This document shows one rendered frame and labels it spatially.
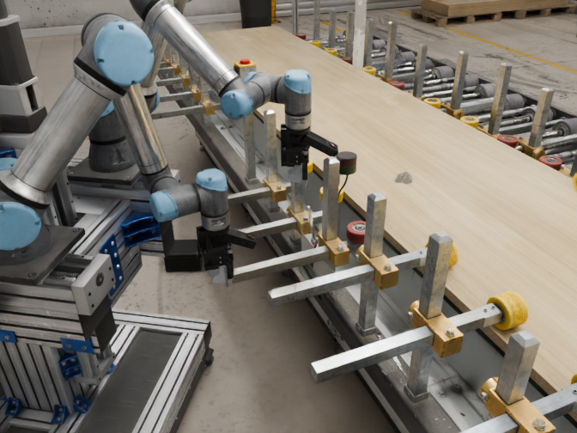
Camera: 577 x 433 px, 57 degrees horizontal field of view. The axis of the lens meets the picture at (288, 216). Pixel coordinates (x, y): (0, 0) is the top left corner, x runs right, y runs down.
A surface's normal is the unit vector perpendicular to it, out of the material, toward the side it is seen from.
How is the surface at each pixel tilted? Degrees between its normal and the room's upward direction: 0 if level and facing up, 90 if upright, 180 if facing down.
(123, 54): 85
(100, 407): 0
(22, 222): 95
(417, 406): 0
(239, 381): 0
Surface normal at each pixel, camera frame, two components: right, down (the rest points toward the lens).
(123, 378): -0.01, -0.85
